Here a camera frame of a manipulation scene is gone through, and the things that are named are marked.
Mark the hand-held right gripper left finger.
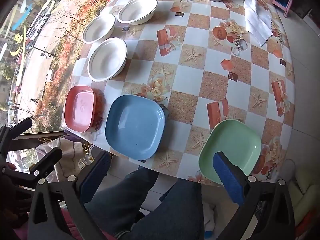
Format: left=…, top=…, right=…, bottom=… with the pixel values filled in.
left=27, top=151, right=112, bottom=240

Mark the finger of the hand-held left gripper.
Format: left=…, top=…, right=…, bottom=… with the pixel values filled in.
left=2, top=148, right=63, bottom=188
left=6, top=118, right=34, bottom=140

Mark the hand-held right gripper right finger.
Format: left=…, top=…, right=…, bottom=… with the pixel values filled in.
left=213, top=151, right=296, bottom=240

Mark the white bowl with dark rim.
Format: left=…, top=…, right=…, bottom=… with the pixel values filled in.
left=82, top=13, right=117, bottom=44
left=87, top=37, right=128, bottom=82
left=117, top=0, right=158, bottom=25

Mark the striped white towel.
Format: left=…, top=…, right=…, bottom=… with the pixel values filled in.
left=36, top=137, right=84, bottom=183

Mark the person's pink garment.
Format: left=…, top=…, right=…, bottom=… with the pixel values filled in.
left=15, top=205, right=118, bottom=240

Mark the person's right leg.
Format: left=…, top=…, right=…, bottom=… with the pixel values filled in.
left=122, top=179, right=205, bottom=240

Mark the pink square plate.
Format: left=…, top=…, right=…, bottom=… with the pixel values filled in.
left=64, top=85, right=97, bottom=132

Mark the blue square plate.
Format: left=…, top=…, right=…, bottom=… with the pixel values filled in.
left=105, top=94, right=166, bottom=161

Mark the cream sofa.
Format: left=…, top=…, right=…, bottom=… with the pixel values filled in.
left=292, top=175, right=320, bottom=228

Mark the checkered printed tablecloth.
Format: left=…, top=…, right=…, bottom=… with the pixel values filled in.
left=62, top=0, right=297, bottom=188

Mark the white cloth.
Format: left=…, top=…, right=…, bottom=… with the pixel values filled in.
left=244, top=0, right=273, bottom=47

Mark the pink stool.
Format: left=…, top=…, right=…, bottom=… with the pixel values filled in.
left=272, top=0, right=295, bottom=18

